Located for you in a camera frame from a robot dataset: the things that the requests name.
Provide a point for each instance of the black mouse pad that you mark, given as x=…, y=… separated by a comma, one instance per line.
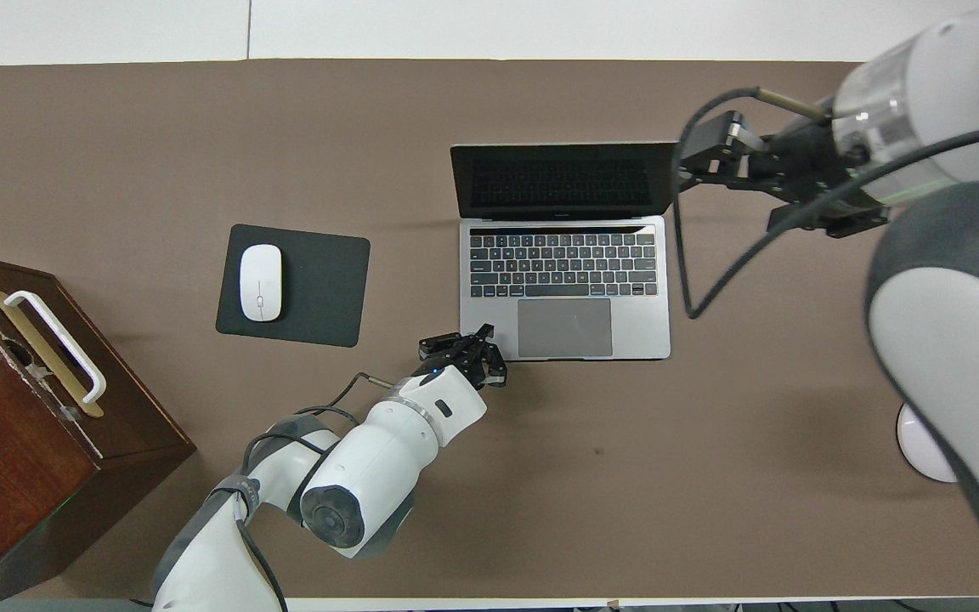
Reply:
x=324, y=289

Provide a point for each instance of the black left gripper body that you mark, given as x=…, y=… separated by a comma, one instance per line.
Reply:
x=472, y=361

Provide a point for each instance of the white computer mouse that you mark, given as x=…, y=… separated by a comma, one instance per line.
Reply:
x=261, y=283

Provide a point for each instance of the silver grey laptop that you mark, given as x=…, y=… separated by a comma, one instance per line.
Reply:
x=564, y=280

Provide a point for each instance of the dark wooden box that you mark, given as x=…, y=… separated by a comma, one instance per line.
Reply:
x=5, y=442

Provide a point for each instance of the brown table mat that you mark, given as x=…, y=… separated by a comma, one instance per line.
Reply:
x=489, y=476

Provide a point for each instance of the gold metal plate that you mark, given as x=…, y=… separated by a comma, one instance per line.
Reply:
x=86, y=401

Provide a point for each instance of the white desk lamp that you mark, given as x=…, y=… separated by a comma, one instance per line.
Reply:
x=923, y=442

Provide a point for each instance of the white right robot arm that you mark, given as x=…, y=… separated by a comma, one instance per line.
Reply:
x=948, y=340

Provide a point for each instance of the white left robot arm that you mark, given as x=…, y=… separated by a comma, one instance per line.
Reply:
x=370, y=459

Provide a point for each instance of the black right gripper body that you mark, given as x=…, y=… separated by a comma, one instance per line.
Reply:
x=812, y=183

